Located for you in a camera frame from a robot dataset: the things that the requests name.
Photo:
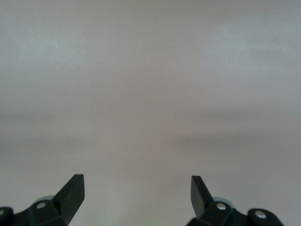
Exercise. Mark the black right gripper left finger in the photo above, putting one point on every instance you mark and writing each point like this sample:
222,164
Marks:
68,197

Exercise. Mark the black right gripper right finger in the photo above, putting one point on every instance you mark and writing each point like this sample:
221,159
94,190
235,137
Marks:
200,197

